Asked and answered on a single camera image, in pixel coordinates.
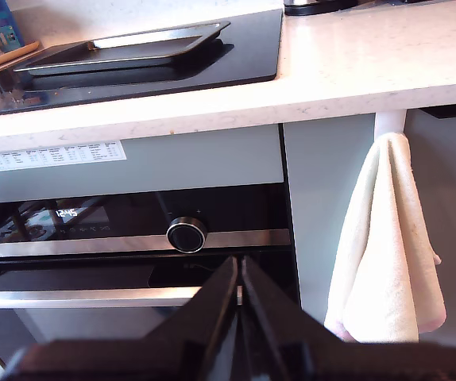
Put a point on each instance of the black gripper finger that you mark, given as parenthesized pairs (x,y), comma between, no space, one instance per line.
(271,325)
(208,317)

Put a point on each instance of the black rotary knob under plus minus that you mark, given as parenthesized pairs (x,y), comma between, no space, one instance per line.
(186,235)

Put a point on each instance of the black built-in oven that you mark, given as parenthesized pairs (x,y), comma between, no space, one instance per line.
(113,274)

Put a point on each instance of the cream hanging towel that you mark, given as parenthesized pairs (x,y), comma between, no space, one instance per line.
(383,258)

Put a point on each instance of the grey-green cabinet filler panel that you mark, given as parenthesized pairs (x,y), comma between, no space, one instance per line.
(192,158)

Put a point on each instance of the white printed table sticker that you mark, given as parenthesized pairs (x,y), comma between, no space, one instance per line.
(49,156)

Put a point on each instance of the white towel hook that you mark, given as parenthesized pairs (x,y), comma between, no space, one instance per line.
(390,123)

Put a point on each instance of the black glass hob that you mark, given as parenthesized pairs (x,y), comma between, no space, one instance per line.
(232,59)

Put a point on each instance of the stainless steel kettle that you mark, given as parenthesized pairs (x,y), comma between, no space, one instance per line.
(315,8)

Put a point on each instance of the wooden chopping board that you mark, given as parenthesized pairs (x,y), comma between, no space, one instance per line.
(9,57)

